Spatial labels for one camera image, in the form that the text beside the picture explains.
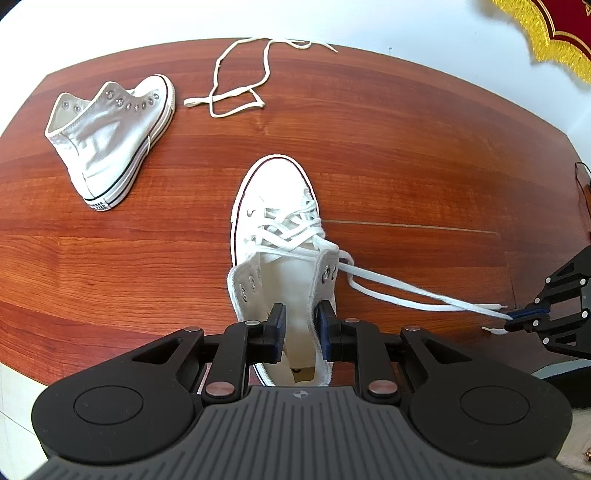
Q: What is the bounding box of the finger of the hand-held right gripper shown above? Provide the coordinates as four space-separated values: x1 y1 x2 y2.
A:
505 310 591 357
509 247 591 321

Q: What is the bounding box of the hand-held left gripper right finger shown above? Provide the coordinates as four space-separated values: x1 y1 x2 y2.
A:
315 300 467 407

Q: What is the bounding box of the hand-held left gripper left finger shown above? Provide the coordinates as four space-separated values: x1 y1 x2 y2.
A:
131 303 287 407

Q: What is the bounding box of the white shoelace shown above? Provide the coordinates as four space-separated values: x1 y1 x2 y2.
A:
184 38 339 118
247 198 512 335

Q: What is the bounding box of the white high-top canvas shoe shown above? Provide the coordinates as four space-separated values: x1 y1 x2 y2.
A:
227 154 340 388
45 75 176 213

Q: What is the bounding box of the white fuzzy cloth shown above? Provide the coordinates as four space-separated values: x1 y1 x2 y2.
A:
556 406 591 468

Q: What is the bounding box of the red pennant with gold fringe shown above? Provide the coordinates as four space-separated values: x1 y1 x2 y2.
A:
480 0 591 86

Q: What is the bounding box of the black power adapter with cable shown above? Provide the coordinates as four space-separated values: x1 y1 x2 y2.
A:
574 161 591 241

